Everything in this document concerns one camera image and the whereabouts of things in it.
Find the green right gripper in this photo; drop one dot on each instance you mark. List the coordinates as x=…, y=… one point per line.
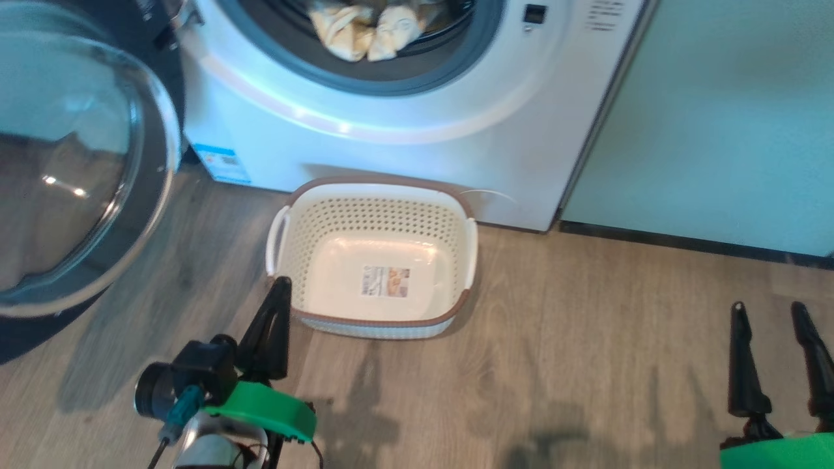
x=782, y=456

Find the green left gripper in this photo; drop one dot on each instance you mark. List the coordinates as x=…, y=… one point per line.
x=267, y=407

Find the black glass washer door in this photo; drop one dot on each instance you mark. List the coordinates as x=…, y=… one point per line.
x=65, y=163

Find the cream yellow garment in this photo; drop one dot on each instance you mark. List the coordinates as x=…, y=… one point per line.
x=345, y=36

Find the white basket brown rim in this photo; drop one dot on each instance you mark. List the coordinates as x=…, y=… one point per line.
x=313, y=228

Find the printed sticker label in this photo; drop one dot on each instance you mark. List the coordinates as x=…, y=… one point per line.
x=386, y=281

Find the large pale green cabinet door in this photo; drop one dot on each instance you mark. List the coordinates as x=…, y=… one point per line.
x=717, y=130

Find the white front-load washing machine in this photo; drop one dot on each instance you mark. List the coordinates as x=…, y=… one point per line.
x=456, y=150

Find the dark baseboard strip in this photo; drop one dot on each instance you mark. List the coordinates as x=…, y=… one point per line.
x=684, y=242

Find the blue energy label sticker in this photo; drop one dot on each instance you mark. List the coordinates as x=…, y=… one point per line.
x=225, y=163

